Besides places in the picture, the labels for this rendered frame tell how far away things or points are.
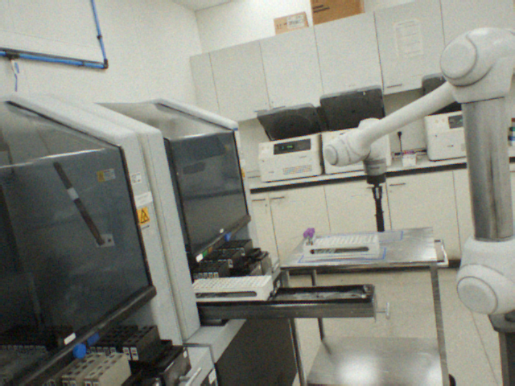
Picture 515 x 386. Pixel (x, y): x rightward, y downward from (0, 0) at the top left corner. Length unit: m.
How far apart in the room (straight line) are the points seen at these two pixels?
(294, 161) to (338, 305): 2.46
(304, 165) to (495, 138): 2.62
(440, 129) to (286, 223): 1.51
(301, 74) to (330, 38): 0.39
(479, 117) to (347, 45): 2.82
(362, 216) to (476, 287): 2.53
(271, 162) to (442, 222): 1.51
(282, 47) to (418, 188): 1.72
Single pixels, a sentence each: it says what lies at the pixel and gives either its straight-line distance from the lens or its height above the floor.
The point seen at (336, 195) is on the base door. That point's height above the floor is 0.72.
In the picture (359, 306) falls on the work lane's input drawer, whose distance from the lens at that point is 1.40.
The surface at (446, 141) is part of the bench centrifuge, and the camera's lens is 3.65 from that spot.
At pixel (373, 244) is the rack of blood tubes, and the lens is 1.72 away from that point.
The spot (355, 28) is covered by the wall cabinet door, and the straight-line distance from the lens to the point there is 3.98.
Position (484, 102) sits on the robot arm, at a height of 1.35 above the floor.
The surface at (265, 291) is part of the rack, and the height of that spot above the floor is 0.85.
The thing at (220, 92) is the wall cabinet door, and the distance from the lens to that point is 4.23.
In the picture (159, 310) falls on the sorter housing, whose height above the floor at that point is 0.90.
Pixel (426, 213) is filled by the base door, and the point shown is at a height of 0.49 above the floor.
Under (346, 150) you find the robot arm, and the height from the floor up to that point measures 1.26.
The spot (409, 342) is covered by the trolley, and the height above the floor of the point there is 0.28.
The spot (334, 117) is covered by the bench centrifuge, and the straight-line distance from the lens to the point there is 4.04.
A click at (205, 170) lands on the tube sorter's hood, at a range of 1.65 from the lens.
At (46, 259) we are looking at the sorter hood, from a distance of 0.99.
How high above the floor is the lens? 1.38
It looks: 8 degrees down
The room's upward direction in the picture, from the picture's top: 10 degrees counter-clockwise
